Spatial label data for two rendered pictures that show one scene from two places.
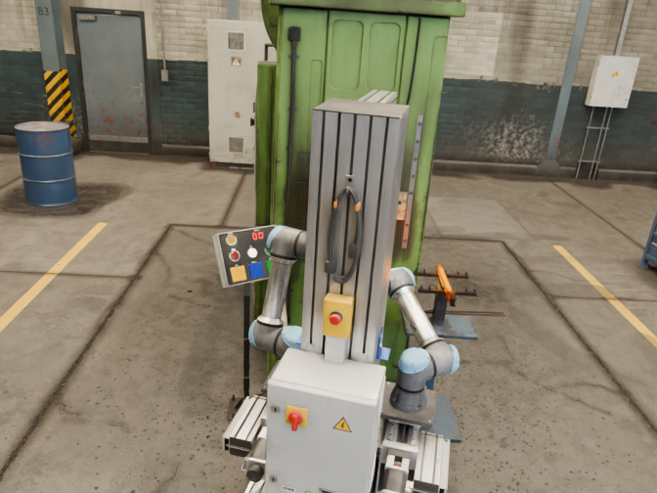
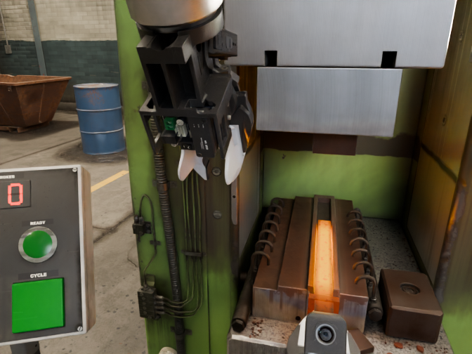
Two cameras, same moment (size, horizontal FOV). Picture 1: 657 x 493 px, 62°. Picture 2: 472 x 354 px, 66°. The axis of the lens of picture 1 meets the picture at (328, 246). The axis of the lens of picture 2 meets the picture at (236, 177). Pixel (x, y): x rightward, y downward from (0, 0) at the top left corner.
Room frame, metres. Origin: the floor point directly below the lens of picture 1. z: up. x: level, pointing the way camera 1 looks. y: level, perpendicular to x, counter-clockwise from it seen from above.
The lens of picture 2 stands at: (2.35, -0.17, 1.40)
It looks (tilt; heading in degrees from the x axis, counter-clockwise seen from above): 20 degrees down; 22
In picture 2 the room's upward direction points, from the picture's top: straight up
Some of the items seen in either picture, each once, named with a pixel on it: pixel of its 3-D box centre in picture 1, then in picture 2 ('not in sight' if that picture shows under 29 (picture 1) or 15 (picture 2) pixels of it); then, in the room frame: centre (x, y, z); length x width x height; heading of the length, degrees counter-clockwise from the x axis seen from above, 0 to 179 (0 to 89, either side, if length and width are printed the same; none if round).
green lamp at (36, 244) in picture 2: not in sight; (38, 244); (2.71, 0.32, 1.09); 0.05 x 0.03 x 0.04; 98
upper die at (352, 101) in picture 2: not in sight; (324, 86); (3.09, -0.07, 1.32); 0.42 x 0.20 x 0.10; 8
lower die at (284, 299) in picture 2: not in sight; (311, 245); (3.09, -0.07, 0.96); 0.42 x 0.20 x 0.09; 8
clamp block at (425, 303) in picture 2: not in sight; (407, 303); (2.97, -0.27, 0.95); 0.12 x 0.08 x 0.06; 8
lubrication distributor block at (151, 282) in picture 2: not in sight; (152, 302); (2.95, 0.29, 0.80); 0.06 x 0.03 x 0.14; 98
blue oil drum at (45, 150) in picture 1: (47, 163); (100, 118); (6.28, 3.38, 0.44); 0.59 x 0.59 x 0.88
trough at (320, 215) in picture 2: not in sight; (324, 233); (3.10, -0.09, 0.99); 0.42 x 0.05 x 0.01; 8
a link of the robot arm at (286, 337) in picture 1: (293, 344); not in sight; (1.97, 0.12, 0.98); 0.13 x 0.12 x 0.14; 66
